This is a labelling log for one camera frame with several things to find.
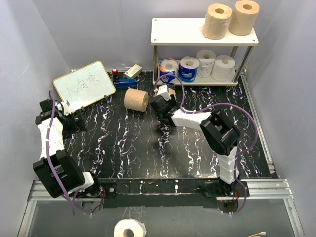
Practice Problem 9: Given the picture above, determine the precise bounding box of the brown roll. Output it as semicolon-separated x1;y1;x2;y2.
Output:
229;0;260;36
202;3;232;40
154;88;176;97
124;88;149;112

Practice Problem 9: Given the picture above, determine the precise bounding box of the light blue roll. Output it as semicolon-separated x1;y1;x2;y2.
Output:
158;58;178;84

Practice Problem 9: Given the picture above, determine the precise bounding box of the blue Tempo roll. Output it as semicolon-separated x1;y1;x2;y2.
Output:
178;56;200;82

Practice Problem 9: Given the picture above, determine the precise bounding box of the white patterned paper roll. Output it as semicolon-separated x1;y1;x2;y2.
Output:
197;49;216;78

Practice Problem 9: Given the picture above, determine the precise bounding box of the plain white paper roll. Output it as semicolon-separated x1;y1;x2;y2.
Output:
211;55;235;81

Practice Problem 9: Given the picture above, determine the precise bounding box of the brown roll front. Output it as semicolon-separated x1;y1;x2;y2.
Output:
202;3;232;40
229;0;260;36

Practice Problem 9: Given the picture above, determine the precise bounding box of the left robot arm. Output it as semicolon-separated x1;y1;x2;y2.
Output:
33;99;102;198

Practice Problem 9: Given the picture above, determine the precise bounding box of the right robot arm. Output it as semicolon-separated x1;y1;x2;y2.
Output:
150;95;240;196

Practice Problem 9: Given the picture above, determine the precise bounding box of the white green small box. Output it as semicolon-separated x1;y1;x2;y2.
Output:
123;64;143;79

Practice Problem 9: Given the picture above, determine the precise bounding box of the blue stapler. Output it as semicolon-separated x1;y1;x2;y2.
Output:
114;79;137;88

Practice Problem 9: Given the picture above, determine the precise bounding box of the red emergency stop button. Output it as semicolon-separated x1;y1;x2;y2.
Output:
112;68;119;77

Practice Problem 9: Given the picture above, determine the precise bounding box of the white roll on floor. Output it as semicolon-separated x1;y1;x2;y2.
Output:
114;218;147;237

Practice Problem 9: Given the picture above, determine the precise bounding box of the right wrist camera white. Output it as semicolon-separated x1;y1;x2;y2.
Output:
157;85;171;101

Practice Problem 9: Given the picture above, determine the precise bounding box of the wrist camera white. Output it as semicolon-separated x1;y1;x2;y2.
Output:
55;100;72;116
157;85;171;101

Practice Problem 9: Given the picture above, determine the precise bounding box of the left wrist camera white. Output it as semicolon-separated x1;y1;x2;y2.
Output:
55;100;72;116

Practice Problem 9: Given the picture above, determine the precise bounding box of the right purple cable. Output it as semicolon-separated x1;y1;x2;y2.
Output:
153;74;259;215

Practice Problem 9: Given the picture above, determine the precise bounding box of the purple cable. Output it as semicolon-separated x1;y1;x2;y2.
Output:
153;74;259;215
45;89;93;218

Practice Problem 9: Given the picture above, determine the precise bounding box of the small whiteboard wooden frame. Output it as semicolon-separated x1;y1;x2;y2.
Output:
53;61;116;111

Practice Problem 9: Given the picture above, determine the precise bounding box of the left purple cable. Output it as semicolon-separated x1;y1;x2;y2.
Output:
45;89;93;218

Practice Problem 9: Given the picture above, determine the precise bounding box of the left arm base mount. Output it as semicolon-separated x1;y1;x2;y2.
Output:
81;177;118;205

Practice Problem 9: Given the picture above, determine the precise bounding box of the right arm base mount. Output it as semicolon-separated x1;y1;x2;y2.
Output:
194;180;250;201

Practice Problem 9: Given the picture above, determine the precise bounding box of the aluminium rail frame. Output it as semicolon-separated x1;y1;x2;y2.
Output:
18;69;306;237

